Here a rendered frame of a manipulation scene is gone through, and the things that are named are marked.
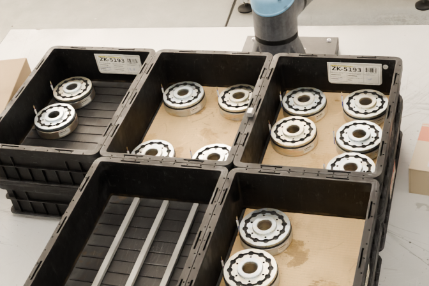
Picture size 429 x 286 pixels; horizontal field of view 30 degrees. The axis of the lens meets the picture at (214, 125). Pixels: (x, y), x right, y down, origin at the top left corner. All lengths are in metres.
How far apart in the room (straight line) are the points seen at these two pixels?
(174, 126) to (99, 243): 0.38
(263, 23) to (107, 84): 0.44
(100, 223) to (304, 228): 0.43
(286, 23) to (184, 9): 1.94
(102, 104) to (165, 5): 2.06
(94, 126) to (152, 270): 0.51
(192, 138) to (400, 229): 0.51
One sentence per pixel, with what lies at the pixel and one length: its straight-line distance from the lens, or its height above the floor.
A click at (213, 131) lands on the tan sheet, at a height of 0.83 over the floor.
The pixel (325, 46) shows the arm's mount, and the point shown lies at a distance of 2.25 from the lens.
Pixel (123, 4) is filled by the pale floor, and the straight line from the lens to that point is 4.16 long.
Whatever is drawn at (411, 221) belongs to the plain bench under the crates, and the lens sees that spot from 1.80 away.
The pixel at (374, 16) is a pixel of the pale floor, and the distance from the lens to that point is 3.74.
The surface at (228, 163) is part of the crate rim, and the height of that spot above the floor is 0.93.
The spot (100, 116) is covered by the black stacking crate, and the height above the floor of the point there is 0.83.
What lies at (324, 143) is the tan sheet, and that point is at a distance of 1.79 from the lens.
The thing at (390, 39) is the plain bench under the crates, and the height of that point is 0.70.
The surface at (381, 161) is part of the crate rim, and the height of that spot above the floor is 0.93.
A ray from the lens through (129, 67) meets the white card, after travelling 2.06.
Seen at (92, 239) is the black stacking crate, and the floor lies 0.83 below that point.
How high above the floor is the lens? 2.01
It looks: 39 degrees down
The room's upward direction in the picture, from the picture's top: 12 degrees counter-clockwise
